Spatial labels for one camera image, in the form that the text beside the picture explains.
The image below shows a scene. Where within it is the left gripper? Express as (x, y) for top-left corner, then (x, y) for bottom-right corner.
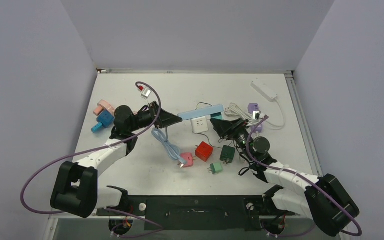
(128, 101), (182, 133)

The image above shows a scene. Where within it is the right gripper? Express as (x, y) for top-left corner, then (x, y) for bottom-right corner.
(211, 118), (256, 162)

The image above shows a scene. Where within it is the white cord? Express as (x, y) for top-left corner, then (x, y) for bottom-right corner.
(224, 98), (286, 131)

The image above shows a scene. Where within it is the purple USB power strip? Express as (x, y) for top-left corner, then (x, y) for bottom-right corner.
(247, 103), (263, 134)

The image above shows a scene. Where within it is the dark green cube socket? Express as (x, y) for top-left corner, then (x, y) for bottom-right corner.
(219, 145), (236, 165)

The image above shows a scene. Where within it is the light blue power strip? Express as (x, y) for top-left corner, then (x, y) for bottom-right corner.
(177, 104), (224, 120)

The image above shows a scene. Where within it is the white wall adapter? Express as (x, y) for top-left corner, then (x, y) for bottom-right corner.
(190, 116), (209, 134)

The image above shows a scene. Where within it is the red pink plug adapter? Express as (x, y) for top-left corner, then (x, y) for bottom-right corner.
(195, 141), (214, 162)

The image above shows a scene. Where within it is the light green charger plug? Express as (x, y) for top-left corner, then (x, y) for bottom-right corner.
(208, 162), (223, 175)

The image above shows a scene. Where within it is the white power strip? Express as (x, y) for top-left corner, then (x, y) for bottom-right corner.
(250, 81), (278, 103)

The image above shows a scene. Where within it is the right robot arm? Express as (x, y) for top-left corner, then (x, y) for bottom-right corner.
(210, 118), (363, 237)

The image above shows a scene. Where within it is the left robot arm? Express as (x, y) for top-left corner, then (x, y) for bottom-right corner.
(50, 101), (183, 218)

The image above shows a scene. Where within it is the blue adapter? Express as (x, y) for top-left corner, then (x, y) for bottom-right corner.
(91, 110), (115, 134)

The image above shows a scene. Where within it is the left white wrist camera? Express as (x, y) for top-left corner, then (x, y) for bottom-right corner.
(138, 85), (153, 100)

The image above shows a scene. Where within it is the light blue coiled cord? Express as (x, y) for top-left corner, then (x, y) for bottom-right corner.
(150, 127), (186, 169)

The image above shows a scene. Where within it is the aluminium table frame rail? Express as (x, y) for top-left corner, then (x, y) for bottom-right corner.
(284, 70), (349, 220)

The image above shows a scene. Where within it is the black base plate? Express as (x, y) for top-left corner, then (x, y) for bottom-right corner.
(96, 195), (284, 231)

